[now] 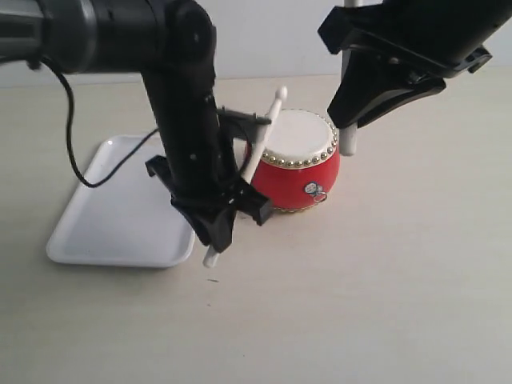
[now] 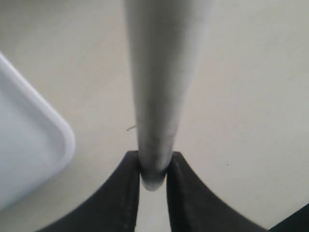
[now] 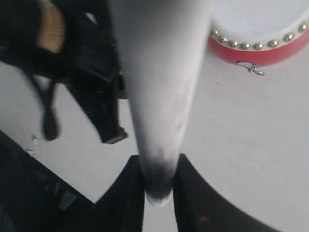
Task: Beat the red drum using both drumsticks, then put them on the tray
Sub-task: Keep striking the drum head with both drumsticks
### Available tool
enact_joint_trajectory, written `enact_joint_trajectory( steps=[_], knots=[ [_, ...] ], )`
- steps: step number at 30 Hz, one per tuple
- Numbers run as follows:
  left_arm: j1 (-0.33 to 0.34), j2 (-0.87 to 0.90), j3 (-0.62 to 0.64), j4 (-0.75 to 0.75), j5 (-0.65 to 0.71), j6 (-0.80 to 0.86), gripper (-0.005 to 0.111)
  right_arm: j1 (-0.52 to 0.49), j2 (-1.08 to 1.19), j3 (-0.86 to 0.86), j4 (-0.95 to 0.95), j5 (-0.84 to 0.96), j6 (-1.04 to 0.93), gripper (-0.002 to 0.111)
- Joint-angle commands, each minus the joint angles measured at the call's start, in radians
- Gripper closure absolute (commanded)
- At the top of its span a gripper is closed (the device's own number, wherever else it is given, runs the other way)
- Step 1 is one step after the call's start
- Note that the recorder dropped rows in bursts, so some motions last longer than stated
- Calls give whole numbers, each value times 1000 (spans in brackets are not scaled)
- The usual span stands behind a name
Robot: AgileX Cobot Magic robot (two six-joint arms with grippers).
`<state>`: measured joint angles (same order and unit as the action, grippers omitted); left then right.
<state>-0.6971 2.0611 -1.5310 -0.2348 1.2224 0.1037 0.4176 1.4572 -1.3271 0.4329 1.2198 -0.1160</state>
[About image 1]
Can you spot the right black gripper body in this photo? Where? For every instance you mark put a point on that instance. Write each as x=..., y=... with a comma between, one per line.
x=441, y=38

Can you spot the white rectangular plastic tray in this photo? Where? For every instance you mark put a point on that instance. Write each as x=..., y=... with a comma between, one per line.
x=127, y=222

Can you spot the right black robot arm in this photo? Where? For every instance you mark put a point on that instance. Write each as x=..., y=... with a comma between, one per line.
x=401, y=51

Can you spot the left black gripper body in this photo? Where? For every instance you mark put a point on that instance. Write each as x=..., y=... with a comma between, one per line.
x=199, y=164

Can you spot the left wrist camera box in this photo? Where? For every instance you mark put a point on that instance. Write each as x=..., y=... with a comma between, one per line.
x=241, y=125

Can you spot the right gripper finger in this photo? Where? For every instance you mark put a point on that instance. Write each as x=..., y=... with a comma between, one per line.
x=388, y=98
x=366, y=73

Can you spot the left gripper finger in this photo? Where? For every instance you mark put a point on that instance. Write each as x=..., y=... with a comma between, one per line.
x=206, y=221
x=221, y=229

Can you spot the white wooden drumstick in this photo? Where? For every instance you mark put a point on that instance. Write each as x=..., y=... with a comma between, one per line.
x=348, y=136
x=255, y=148

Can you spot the small red drum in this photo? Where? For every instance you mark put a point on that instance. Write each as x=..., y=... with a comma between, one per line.
x=300, y=164

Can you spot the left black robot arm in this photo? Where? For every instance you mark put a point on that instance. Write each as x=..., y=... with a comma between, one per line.
x=172, y=45

